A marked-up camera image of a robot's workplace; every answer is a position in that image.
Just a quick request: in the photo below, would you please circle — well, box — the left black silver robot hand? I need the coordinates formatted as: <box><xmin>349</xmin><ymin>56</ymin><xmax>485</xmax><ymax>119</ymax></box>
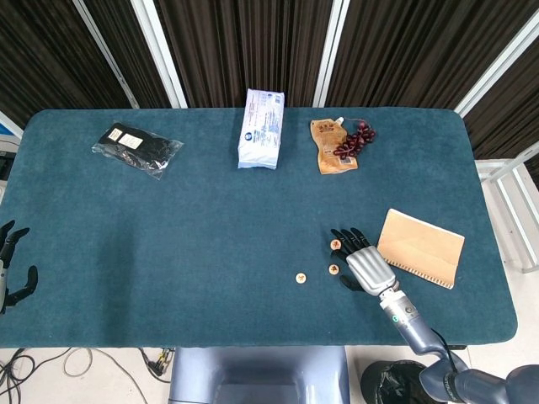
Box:
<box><xmin>0</xmin><ymin>219</ymin><xmax>39</xmax><ymax>315</ymax></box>

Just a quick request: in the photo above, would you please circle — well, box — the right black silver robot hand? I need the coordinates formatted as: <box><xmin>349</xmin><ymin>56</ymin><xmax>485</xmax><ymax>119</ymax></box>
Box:
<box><xmin>330</xmin><ymin>227</ymin><xmax>398</xmax><ymax>295</ymax></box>

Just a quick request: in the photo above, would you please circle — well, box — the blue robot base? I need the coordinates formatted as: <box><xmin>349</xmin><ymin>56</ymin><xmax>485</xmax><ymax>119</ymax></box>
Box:
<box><xmin>168</xmin><ymin>345</ymin><xmax>350</xmax><ymax>404</ymax></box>

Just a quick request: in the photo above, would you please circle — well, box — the brown spiral notebook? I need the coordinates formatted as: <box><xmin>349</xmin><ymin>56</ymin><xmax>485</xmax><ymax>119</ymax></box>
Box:
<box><xmin>375</xmin><ymin>208</ymin><xmax>466</xmax><ymax>290</ymax></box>

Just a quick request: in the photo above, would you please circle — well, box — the black trash bin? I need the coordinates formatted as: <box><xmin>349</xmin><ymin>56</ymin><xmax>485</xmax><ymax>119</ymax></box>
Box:
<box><xmin>360</xmin><ymin>359</ymin><xmax>435</xmax><ymax>404</ymax></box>

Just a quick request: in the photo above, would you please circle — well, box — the white blue side panel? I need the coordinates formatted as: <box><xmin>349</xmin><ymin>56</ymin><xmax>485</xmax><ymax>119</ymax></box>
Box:
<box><xmin>0</xmin><ymin>109</ymin><xmax>24</xmax><ymax>146</ymax></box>

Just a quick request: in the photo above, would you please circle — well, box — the purple grape bunch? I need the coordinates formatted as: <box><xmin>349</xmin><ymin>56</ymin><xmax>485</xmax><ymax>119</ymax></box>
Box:
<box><xmin>333</xmin><ymin>120</ymin><xmax>377</xmax><ymax>160</ymax></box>

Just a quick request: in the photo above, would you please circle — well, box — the orange spout pouch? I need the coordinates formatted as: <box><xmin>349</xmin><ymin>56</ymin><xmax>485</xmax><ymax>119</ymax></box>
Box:
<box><xmin>310</xmin><ymin>117</ymin><xmax>360</xmax><ymax>176</ymax></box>

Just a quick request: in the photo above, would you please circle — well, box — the white metal rack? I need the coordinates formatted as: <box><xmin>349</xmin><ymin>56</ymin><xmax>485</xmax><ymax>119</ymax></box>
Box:
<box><xmin>474</xmin><ymin>141</ymin><xmax>539</xmax><ymax>274</ymax></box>

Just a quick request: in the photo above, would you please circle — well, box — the teal table cloth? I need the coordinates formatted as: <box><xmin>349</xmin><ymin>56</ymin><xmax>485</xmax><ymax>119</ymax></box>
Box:
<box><xmin>0</xmin><ymin>108</ymin><xmax>519</xmax><ymax>349</ymax></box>

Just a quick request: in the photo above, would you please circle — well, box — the black garment in plastic bag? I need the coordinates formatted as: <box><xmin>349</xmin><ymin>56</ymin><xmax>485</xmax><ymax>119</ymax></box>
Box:
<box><xmin>91</xmin><ymin>121</ymin><xmax>184</xmax><ymax>181</ymax></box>

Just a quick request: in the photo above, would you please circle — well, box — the white blue tissue pack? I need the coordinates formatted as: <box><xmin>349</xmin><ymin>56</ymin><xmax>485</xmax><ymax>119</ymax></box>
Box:
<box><xmin>237</xmin><ymin>88</ymin><xmax>286</xmax><ymax>171</ymax></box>

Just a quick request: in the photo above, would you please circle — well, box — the dark brown pleated curtain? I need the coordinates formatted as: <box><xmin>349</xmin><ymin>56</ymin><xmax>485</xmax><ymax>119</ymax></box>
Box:
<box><xmin>0</xmin><ymin>0</ymin><xmax>539</xmax><ymax>161</ymax></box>

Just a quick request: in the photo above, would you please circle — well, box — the black floor cable bundle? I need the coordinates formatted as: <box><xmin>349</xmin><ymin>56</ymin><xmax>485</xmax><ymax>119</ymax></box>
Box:
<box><xmin>0</xmin><ymin>347</ymin><xmax>41</xmax><ymax>404</ymax></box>

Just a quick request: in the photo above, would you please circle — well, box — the white floor cable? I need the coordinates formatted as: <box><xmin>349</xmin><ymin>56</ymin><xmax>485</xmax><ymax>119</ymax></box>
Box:
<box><xmin>62</xmin><ymin>347</ymin><xmax>148</xmax><ymax>404</ymax></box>

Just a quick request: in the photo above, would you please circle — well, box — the black power plug cable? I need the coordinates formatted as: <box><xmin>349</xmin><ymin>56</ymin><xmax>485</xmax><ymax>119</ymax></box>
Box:
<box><xmin>138</xmin><ymin>347</ymin><xmax>176</xmax><ymax>384</ymax></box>

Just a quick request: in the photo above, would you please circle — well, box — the white frame post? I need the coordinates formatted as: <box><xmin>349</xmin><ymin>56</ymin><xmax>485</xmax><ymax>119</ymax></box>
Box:
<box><xmin>454</xmin><ymin>19</ymin><xmax>539</xmax><ymax>119</ymax></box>
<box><xmin>130</xmin><ymin>0</ymin><xmax>189</xmax><ymax>109</ymax></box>
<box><xmin>313</xmin><ymin>0</ymin><xmax>351</xmax><ymax>109</ymax></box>
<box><xmin>71</xmin><ymin>0</ymin><xmax>140</xmax><ymax>109</ymax></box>

